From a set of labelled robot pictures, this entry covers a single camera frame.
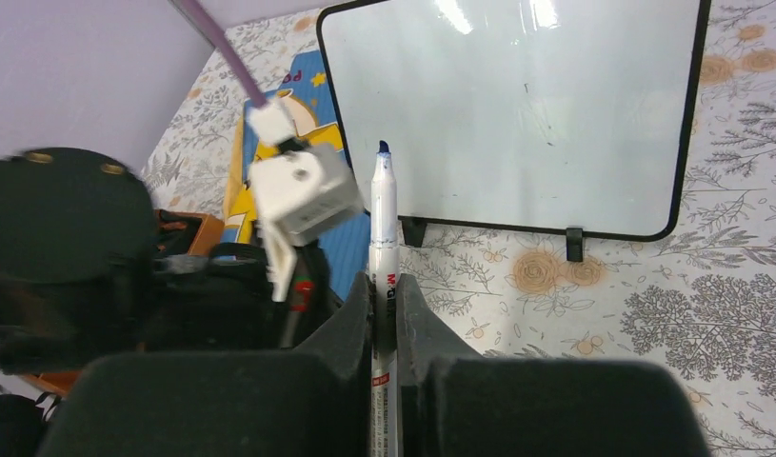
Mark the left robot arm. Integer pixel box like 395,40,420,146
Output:
0,148,328,456

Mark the black framed whiteboard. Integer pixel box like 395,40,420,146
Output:
316,1,710,258

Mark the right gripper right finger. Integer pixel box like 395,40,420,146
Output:
396,274,709,456

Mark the white whiteboard marker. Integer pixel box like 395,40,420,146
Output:
368,140,401,456

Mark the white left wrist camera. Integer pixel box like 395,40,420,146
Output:
246,97,364,302

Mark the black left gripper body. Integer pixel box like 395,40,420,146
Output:
141,243,331,351

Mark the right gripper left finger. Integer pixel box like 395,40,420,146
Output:
39,272,371,456

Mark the floral tablecloth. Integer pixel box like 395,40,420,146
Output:
141,0,776,457

